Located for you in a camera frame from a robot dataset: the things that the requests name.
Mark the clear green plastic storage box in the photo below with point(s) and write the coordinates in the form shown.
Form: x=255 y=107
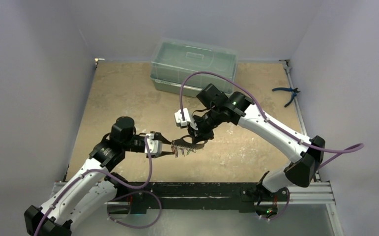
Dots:
x=197 y=65

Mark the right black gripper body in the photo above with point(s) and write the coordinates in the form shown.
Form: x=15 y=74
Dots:
x=195 y=129

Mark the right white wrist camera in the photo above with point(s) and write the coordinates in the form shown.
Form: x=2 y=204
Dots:
x=184 y=119

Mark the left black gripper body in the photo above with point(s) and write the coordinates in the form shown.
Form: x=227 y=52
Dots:
x=135 y=144

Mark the aluminium frame rail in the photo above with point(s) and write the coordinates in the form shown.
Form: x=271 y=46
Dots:
x=316 y=193

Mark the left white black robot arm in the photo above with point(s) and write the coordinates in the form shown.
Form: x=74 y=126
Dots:
x=95 y=182

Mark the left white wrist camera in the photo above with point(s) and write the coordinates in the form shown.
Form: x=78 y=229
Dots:
x=152 y=147

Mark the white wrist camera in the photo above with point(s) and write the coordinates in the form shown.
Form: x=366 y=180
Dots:
x=152 y=147
x=184 y=119

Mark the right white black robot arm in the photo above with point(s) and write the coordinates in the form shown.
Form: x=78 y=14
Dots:
x=241 y=110

